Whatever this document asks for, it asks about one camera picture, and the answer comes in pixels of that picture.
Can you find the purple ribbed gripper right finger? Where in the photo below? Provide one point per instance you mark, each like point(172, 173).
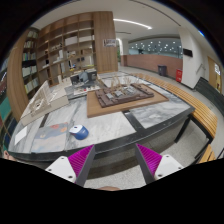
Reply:
point(155, 166)

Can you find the brown architectural model on board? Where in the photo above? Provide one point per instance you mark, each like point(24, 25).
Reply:
point(110, 100)

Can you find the blue patterned mouse pad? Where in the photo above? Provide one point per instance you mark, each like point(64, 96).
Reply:
point(50, 139)

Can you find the dark model with monitor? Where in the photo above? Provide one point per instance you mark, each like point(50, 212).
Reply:
point(84, 79)

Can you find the red box by wall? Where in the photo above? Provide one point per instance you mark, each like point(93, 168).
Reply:
point(179, 75)

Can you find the large wooden bookshelf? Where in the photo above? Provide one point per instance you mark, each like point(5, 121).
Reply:
point(75, 43)

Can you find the wooden bench near right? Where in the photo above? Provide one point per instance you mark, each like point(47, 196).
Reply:
point(207, 155)

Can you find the black trash bin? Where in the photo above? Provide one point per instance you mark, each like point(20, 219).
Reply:
point(162, 70)

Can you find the white architectural model on board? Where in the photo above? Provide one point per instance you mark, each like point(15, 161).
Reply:
point(43, 102)

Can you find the white paper sheet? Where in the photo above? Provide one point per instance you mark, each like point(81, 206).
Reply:
point(20, 135)

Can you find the long wooden bench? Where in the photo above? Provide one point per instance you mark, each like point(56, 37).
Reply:
point(202, 116)

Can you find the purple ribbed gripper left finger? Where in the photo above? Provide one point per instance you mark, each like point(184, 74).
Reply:
point(74, 168)

